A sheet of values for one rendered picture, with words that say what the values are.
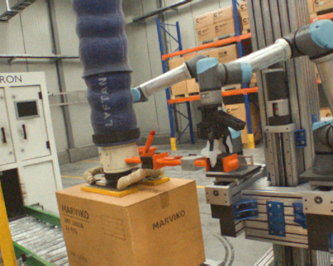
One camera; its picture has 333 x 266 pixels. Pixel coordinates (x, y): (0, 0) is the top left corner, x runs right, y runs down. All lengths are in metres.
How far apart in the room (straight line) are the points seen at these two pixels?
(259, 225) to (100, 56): 1.12
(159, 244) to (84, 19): 1.01
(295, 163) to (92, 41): 1.13
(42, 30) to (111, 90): 10.23
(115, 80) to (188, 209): 0.65
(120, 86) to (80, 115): 10.35
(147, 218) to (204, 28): 8.69
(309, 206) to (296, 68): 0.68
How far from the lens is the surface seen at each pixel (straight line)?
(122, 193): 1.39
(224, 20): 9.44
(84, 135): 11.84
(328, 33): 1.36
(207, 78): 1.11
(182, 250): 1.51
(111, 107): 1.47
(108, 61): 1.48
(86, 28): 1.52
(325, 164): 1.55
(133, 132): 1.49
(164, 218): 1.39
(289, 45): 1.43
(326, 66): 1.38
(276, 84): 1.69
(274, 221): 1.71
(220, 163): 1.11
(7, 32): 11.09
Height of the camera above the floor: 1.42
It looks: 5 degrees down
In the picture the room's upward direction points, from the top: 8 degrees counter-clockwise
